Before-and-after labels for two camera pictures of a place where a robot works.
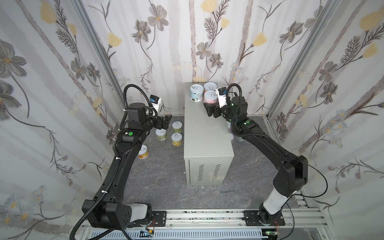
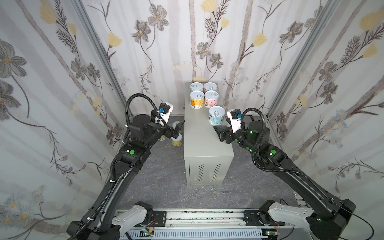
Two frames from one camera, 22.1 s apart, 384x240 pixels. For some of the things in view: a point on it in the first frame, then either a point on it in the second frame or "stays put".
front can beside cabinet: [176, 138] stays put
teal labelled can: [196, 91] stays put
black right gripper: [216, 110] to [227, 135]
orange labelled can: [210, 86] stays put
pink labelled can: [210, 97] stays put
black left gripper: [160, 122] to [173, 131]
